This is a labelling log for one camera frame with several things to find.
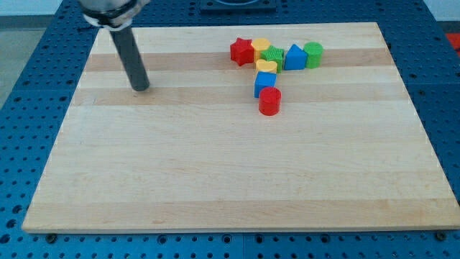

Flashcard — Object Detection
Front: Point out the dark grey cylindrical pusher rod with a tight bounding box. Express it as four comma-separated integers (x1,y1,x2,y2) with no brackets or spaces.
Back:
110,27,150,91

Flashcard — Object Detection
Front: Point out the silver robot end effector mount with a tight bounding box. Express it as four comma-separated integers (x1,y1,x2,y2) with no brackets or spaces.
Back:
78,0,150,31

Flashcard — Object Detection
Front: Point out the blue cube block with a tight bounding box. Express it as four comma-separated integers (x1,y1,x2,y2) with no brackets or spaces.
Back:
254,71,277,98

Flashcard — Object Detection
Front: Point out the red star block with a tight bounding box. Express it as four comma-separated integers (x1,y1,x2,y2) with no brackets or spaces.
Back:
230,37,254,66

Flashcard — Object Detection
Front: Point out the yellow cylinder block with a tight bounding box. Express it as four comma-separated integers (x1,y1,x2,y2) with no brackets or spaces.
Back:
251,37,271,63

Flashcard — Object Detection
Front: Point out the yellow heart block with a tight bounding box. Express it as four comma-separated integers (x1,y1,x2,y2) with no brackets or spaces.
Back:
255,59,277,73

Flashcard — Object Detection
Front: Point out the light wooden board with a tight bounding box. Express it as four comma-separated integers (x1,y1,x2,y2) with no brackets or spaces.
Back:
22,22,459,234

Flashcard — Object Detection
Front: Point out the green star block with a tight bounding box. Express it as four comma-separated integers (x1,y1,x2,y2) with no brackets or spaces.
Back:
261,45,285,73

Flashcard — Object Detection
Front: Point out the red cylinder block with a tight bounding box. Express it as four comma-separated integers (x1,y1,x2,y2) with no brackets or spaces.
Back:
259,87,282,116

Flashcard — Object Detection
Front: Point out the blue pentagon block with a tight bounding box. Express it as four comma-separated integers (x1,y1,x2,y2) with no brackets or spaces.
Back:
284,44,308,71

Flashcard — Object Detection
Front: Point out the green cylinder block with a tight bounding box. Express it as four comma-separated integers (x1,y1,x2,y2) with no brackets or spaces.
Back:
303,42,323,69

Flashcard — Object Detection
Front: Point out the red object at right edge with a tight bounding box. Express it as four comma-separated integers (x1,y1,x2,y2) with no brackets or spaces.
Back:
446,32,460,56

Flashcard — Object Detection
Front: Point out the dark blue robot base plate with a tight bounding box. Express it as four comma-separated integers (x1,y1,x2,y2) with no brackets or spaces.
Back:
198,0,277,14

